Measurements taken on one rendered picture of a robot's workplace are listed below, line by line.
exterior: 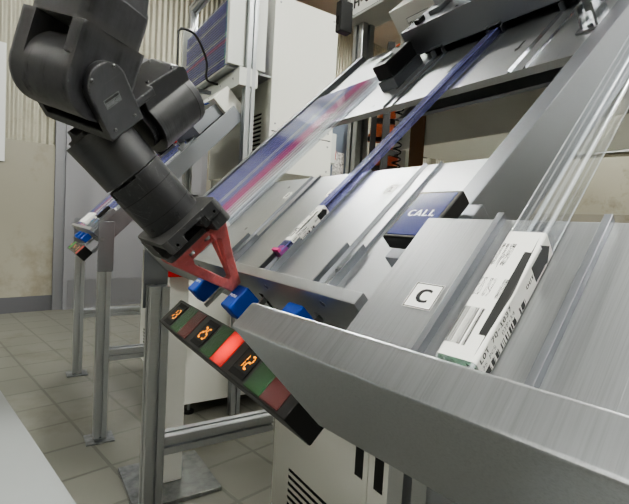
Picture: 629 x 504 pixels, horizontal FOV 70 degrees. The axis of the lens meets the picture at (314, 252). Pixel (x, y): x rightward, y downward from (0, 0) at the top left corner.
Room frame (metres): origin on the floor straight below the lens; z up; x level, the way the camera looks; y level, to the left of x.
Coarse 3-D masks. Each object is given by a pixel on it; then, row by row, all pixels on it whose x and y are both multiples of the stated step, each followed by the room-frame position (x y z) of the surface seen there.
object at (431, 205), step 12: (456, 192) 0.31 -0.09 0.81; (420, 204) 0.32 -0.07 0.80; (432, 204) 0.31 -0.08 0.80; (444, 204) 0.30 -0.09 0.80; (408, 216) 0.32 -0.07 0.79; (420, 216) 0.31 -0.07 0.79; (432, 216) 0.30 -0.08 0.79; (396, 228) 0.31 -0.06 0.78; (408, 228) 0.31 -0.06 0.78; (420, 228) 0.30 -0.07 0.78
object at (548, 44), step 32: (608, 0) 0.55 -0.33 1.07; (512, 32) 0.66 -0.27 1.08; (544, 32) 0.58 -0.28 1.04; (448, 64) 0.72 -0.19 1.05; (480, 64) 0.63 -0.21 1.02; (512, 64) 0.55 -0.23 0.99; (544, 64) 0.51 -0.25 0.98; (384, 96) 0.78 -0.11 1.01; (416, 96) 0.68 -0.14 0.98; (448, 96) 0.63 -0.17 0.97; (480, 96) 0.65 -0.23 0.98
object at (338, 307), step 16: (208, 256) 0.58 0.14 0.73; (176, 272) 0.82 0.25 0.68; (224, 272) 0.53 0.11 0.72; (240, 272) 0.48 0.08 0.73; (256, 272) 0.45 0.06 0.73; (272, 272) 0.43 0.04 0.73; (256, 288) 0.48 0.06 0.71; (272, 288) 0.43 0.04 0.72; (288, 288) 0.40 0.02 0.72; (304, 288) 0.37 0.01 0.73; (320, 288) 0.36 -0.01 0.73; (336, 288) 0.34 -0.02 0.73; (272, 304) 0.48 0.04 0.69; (304, 304) 0.40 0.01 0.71; (320, 304) 0.37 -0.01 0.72; (336, 304) 0.34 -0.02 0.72; (352, 304) 0.32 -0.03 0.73; (336, 320) 0.37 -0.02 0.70; (352, 320) 0.34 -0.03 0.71
